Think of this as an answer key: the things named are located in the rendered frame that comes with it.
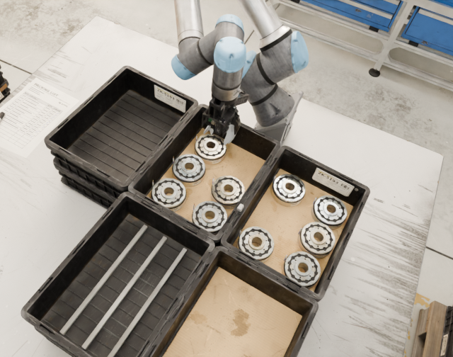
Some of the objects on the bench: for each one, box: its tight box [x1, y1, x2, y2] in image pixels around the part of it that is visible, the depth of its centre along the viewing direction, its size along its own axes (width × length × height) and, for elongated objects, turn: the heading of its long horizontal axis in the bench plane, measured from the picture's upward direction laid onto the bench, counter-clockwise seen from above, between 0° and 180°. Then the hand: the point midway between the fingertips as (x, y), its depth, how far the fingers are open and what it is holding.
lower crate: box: [53, 162, 116, 210], centre depth 145 cm, size 40×30×12 cm
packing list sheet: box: [0, 78, 79, 158], centre depth 157 cm, size 33×23×1 cm
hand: (221, 134), depth 131 cm, fingers open, 5 cm apart
